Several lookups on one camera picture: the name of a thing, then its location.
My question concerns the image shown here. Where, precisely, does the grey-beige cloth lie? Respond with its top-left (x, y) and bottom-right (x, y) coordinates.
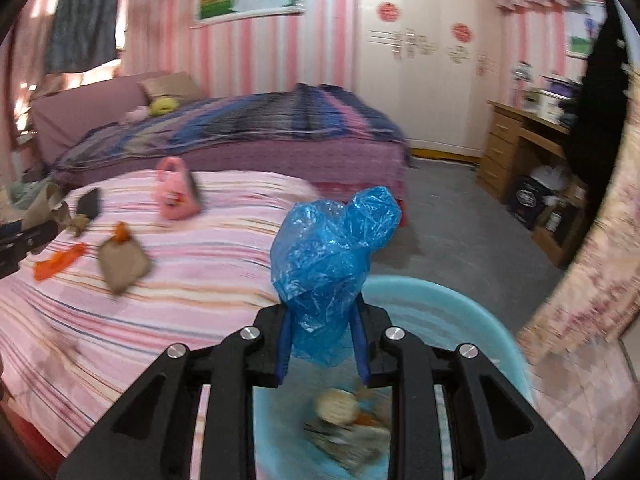
top-left (97, 237), bottom-right (151, 296)

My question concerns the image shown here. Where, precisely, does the purple plaid quilt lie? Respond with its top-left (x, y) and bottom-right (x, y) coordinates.
top-left (54, 82), bottom-right (408, 173)

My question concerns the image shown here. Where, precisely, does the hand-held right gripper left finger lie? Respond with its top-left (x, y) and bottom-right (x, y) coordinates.
top-left (57, 305), bottom-right (294, 480)

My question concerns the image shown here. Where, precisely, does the white box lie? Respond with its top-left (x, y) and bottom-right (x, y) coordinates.
top-left (532, 87), bottom-right (576, 121)

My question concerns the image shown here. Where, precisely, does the blue plastic bag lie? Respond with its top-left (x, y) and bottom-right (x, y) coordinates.
top-left (270, 186), bottom-right (403, 367)

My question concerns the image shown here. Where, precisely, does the phone in brown case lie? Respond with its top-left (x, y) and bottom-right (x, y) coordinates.
top-left (75, 187), bottom-right (103, 221)

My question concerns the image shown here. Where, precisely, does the white bag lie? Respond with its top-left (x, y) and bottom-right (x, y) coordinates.
top-left (530, 165), bottom-right (568, 197)

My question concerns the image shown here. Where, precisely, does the floral curtain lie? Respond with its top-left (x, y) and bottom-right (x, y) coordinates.
top-left (517, 155), bottom-right (640, 361)

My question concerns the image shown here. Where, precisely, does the purple bed mattress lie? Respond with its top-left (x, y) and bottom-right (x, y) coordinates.
top-left (52, 137), bottom-right (408, 228)

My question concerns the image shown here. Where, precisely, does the brown pillow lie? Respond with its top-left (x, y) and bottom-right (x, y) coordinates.
top-left (139, 72), bottom-right (206, 106)

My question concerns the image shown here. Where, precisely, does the mauve padded headboard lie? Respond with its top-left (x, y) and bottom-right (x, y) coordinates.
top-left (30, 72), bottom-right (151, 161)

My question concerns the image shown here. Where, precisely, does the desk lamp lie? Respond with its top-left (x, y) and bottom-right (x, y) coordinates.
top-left (512, 62), bottom-right (533, 106)

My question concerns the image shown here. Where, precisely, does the pink striped bed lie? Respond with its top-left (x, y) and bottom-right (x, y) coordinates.
top-left (0, 169), bottom-right (331, 480)

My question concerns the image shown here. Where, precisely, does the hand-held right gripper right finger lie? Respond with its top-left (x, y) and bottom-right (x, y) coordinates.
top-left (351, 300), bottom-right (585, 480)

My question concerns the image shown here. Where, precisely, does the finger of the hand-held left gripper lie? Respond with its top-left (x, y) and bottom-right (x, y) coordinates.
top-left (0, 220), bottom-right (57, 278)

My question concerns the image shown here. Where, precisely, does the cream round bowl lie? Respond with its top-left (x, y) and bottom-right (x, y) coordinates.
top-left (315, 389), bottom-right (361, 423)

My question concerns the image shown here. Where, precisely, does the yellow plush toy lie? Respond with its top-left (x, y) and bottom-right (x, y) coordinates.
top-left (150, 95), bottom-right (181, 115)

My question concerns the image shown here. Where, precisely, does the grey hanging garment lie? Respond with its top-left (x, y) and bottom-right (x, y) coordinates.
top-left (45, 0), bottom-right (121, 73)

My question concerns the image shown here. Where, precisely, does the light blue plastic basin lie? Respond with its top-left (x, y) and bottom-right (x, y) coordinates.
top-left (252, 275), bottom-right (533, 480)

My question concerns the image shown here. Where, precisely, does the black box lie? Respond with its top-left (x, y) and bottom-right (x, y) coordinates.
top-left (507, 175), bottom-right (551, 228)

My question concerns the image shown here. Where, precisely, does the black hanging garment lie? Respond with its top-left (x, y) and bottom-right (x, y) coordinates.
top-left (575, 0), bottom-right (632, 266)

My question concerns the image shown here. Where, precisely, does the wooden desk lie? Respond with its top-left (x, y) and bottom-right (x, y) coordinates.
top-left (477, 100), bottom-right (601, 266)

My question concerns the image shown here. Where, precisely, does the small wall poster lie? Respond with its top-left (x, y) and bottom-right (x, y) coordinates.
top-left (565, 5), bottom-right (601, 58)

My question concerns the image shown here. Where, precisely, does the grey crumpled paper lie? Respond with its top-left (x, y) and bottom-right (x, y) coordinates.
top-left (304, 420), bottom-right (393, 468)

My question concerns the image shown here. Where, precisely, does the white wardrobe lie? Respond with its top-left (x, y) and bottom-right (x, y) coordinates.
top-left (357, 0), bottom-right (521, 158)

